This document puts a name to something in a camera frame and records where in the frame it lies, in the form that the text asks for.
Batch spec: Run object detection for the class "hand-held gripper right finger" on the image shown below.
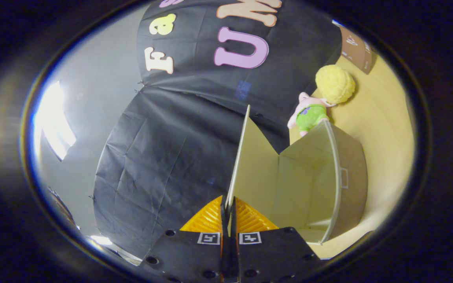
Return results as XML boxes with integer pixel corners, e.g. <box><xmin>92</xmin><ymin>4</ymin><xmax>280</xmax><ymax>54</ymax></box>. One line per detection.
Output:
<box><xmin>230</xmin><ymin>197</ymin><xmax>322</xmax><ymax>283</ymax></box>

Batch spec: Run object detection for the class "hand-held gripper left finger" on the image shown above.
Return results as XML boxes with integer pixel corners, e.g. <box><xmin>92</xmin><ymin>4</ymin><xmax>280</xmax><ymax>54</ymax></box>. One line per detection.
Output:
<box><xmin>138</xmin><ymin>195</ymin><xmax>227</xmax><ymax>283</ymax></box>

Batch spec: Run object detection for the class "beige fabric storage box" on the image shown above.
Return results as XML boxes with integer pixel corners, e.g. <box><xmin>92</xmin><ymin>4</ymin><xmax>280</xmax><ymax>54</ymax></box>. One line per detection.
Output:
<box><xmin>226</xmin><ymin>104</ymin><xmax>368</xmax><ymax>245</ymax></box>

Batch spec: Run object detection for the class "plush doll with yellow hair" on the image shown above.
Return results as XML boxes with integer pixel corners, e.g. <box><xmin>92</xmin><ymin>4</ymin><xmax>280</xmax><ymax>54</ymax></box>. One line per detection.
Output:
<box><xmin>287</xmin><ymin>64</ymin><xmax>356</xmax><ymax>137</ymax></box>

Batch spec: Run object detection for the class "ceiling light panel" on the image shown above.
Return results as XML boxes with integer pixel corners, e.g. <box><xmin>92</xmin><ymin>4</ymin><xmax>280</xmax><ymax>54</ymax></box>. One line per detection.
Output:
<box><xmin>33</xmin><ymin>81</ymin><xmax>77</xmax><ymax>161</ymax></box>

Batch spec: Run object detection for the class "brown hardcover book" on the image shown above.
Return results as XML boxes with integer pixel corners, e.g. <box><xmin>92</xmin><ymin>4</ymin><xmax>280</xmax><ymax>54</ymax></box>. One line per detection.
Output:
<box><xmin>339</xmin><ymin>26</ymin><xmax>375</xmax><ymax>75</ymax></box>

